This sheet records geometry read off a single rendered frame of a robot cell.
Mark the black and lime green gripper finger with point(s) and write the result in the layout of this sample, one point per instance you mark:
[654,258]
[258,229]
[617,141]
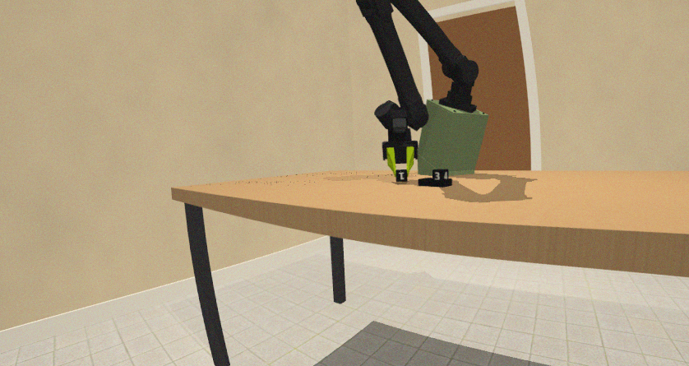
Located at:
[410,155]
[391,153]

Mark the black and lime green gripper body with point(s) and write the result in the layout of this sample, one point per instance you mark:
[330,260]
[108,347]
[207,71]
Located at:
[400,150]

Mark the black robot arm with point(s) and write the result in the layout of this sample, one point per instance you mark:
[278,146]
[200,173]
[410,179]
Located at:
[376,12]

